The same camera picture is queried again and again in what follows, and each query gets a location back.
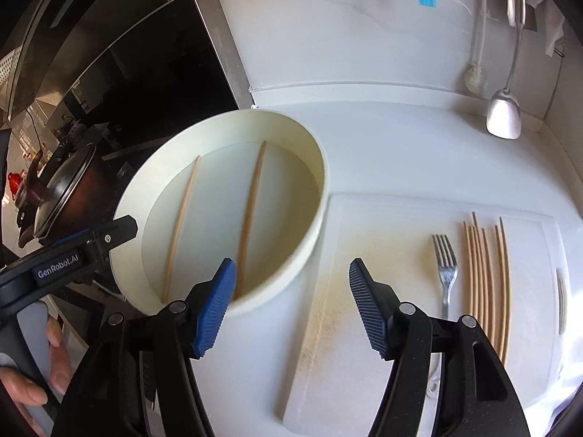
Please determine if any bundle of wooden chopsticks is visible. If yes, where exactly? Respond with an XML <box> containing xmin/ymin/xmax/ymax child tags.
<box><xmin>462</xmin><ymin>212</ymin><xmax>513</xmax><ymax>367</ymax></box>

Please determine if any small red object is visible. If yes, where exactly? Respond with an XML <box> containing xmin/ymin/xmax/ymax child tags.
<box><xmin>7</xmin><ymin>170</ymin><xmax>26</xmax><ymax>201</ymax></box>

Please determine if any dark cooking pot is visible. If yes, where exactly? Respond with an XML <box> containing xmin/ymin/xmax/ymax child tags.
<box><xmin>18</xmin><ymin>146</ymin><xmax>121</xmax><ymax>249</ymax></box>

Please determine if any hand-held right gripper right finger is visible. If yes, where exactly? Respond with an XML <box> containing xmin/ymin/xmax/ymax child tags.
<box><xmin>348</xmin><ymin>259</ymin><xmax>531</xmax><ymax>437</ymax></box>

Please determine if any wooden chopstick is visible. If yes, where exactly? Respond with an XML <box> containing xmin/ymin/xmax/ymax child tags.
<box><xmin>234</xmin><ymin>141</ymin><xmax>268</xmax><ymax>294</ymax></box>
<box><xmin>161</xmin><ymin>155</ymin><xmax>202</xmax><ymax>303</ymax></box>

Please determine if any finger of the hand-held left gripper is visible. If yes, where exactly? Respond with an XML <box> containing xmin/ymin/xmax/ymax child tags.
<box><xmin>44</xmin><ymin>231</ymin><xmax>92</xmax><ymax>247</ymax></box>
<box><xmin>90</xmin><ymin>215</ymin><xmax>138</xmax><ymax>256</ymax></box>

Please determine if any glass pot lid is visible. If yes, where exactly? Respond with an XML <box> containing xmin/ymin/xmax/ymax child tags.
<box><xmin>34</xmin><ymin>143</ymin><xmax>98</xmax><ymax>237</ymax></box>

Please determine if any black range hood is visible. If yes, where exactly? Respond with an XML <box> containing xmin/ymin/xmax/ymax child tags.
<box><xmin>0</xmin><ymin>0</ymin><xmax>253</xmax><ymax>165</ymax></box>

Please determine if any large white round bowl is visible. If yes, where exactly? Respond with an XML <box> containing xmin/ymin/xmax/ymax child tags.
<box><xmin>110</xmin><ymin>108</ymin><xmax>329</xmax><ymax>318</ymax></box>

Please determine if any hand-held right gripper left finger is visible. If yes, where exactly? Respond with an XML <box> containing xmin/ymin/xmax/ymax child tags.
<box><xmin>50</xmin><ymin>257</ymin><xmax>238</xmax><ymax>437</ymax></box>

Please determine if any white plastic cutting board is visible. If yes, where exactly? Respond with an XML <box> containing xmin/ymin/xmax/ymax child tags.
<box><xmin>281</xmin><ymin>192</ymin><xmax>570</xmax><ymax>433</ymax></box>

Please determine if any white bottle brush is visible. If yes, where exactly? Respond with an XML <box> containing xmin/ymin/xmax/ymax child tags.
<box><xmin>462</xmin><ymin>0</ymin><xmax>493</xmax><ymax>97</ymax></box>

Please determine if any metal fork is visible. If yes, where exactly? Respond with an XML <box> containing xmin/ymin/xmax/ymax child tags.
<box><xmin>426</xmin><ymin>233</ymin><xmax>458</xmax><ymax>394</ymax></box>

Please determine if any metal spatula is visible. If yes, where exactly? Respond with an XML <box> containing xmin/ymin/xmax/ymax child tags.
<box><xmin>485</xmin><ymin>0</ymin><xmax>529</xmax><ymax>140</ymax></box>

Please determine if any white hanging cloth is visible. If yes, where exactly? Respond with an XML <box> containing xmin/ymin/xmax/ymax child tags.
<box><xmin>524</xmin><ymin>0</ymin><xmax>568</xmax><ymax>58</ymax></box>

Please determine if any person's left hand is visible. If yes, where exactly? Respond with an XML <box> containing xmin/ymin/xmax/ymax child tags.
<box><xmin>0</xmin><ymin>316</ymin><xmax>76</xmax><ymax>437</ymax></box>

